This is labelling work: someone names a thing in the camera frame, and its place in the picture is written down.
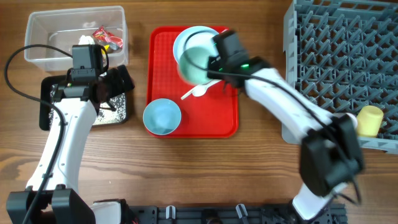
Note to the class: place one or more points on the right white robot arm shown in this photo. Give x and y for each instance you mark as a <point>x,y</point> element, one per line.
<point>330,155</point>

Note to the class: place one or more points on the yellow plastic cup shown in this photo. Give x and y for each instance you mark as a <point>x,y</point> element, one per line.
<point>369,121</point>

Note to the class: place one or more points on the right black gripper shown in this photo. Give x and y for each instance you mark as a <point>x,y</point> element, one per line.
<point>211,64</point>

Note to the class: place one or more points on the red plastic tray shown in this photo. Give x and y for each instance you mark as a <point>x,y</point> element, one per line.
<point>213,115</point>

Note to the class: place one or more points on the white plastic spoon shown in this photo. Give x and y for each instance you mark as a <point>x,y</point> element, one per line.
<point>200,90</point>

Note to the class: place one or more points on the clear plastic bin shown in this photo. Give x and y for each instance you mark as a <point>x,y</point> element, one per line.
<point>63,28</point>

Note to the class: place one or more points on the green bowl with rice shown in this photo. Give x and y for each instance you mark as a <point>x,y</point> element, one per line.
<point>191,63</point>

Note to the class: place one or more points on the red snack wrapper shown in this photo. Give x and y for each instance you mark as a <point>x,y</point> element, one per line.
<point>107,38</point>

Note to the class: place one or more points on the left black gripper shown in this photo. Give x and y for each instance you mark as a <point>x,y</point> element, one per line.
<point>119,87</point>

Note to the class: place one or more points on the white plastic fork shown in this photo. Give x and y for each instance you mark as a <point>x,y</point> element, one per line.
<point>189,92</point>

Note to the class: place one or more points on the grey dishwasher rack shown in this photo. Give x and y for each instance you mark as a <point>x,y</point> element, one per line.
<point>342,56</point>

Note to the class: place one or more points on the black bin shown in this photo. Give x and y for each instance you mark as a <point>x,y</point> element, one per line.
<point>46,93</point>

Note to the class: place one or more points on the light blue plate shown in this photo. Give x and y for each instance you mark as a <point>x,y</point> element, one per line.
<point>196,36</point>

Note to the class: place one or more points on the spilled white rice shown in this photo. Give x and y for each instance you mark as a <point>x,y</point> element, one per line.
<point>112,112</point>

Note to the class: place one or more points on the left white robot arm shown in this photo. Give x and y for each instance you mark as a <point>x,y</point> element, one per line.
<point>51,194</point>

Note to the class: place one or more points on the white tissue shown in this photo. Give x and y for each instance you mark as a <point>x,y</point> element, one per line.
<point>86,40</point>

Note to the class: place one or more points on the light blue bowl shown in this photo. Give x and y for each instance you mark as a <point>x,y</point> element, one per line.
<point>162,116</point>

